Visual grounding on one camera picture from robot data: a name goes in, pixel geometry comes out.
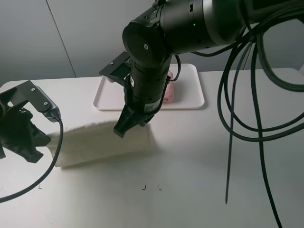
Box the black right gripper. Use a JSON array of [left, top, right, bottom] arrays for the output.
[[114, 78, 170, 138]]

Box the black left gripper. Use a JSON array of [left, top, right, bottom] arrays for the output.
[[0, 105, 50, 163]]

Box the pink towel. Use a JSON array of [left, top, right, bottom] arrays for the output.
[[163, 81, 174, 103]]

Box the cream white towel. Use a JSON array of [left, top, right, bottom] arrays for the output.
[[55, 121, 154, 167]]

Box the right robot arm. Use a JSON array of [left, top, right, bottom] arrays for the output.
[[114, 0, 304, 137]]

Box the white rectangular plastic tray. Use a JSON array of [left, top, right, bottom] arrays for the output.
[[93, 64, 205, 111]]

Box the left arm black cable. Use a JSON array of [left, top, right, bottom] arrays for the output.
[[0, 116, 64, 203]]

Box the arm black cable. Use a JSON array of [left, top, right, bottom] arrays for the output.
[[0, 116, 64, 203], [171, 0, 304, 228]]

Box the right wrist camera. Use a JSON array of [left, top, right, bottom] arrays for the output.
[[99, 51, 131, 86]]

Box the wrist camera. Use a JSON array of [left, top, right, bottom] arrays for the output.
[[0, 81, 61, 123], [99, 51, 131, 86]]

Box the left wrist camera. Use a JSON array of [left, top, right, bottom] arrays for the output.
[[0, 81, 61, 123]]

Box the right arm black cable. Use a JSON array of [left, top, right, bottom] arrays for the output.
[[171, 0, 304, 228]]

